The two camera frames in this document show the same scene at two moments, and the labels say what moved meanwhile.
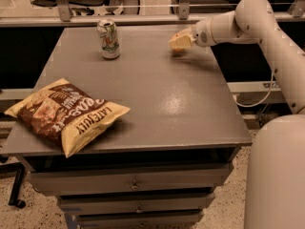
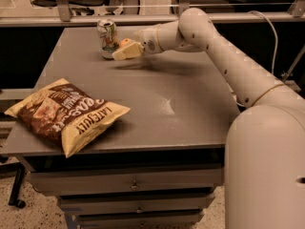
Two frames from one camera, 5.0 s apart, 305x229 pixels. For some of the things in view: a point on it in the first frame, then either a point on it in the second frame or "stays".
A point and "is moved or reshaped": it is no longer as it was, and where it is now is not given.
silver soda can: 109,38 stays
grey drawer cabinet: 161,164 stays
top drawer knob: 134,187 stays
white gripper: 200,35 to 149,38
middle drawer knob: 139,210 stays
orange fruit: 178,50 is moved or reshaped
